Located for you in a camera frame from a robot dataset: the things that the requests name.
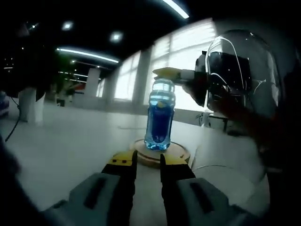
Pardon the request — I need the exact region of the person's right hand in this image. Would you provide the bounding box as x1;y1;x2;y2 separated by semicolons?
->
182;81;238;118

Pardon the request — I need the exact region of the clear glass dome cover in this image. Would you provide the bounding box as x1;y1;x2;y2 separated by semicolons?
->
193;29;291;179

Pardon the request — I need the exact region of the black cable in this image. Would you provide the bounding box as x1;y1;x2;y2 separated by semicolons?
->
4;96;22;142

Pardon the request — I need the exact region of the green potted plant white pot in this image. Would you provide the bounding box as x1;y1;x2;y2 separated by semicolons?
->
9;54;57;124

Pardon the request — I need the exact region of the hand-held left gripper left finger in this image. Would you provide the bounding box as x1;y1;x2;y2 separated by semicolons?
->
43;150;138;226

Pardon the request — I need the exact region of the blue Mizone drink bottle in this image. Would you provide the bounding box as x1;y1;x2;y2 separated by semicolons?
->
143;78;176;151

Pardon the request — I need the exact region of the person's dark shirt torso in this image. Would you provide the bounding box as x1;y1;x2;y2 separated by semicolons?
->
0;134;24;212

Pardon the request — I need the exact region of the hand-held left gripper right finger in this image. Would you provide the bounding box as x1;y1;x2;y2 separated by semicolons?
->
160;153;258;226

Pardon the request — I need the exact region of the round wooden base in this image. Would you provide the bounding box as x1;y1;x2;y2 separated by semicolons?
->
128;138;191;169

